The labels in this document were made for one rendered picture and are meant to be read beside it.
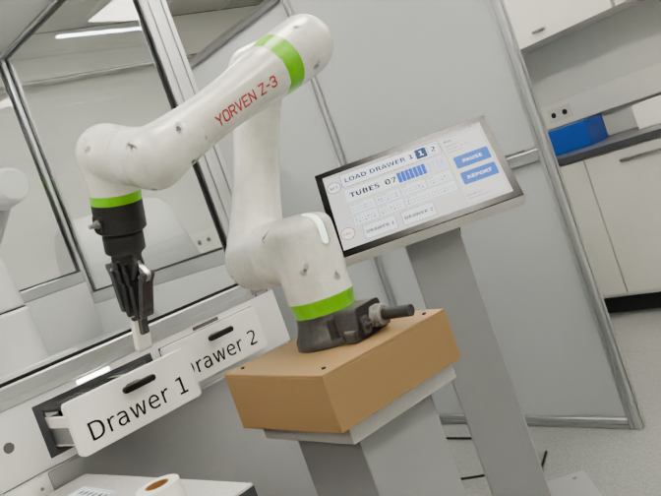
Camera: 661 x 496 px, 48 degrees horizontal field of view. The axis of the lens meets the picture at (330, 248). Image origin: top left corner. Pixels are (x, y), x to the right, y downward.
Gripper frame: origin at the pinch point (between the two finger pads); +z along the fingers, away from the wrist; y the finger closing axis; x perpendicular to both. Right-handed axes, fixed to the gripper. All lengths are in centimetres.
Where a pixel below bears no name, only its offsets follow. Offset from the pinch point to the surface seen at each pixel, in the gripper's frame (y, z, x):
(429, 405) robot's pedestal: 43, 19, 32
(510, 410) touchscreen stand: 24, 58, 97
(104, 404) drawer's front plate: -6.5, 14.3, -7.0
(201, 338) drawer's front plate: -19.7, 17.1, 27.7
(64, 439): -14.3, 21.6, -12.9
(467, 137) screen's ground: 6, -17, 111
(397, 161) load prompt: -9, -12, 97
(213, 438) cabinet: -13.5, 39.9, 22.3
